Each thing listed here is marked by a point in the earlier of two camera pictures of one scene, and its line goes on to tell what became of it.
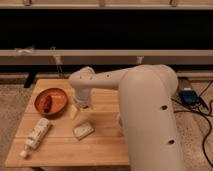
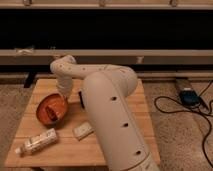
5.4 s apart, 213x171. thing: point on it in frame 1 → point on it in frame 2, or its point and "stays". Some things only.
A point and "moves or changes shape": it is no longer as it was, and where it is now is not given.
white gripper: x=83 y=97 → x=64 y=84
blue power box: x=189 y=97 stays
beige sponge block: x=83 y=130 stays
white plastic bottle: x=42 y=125 → x=38 y=142
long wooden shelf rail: x=106 y=56 stays
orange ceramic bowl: x=51 y=101 moves or changes shape
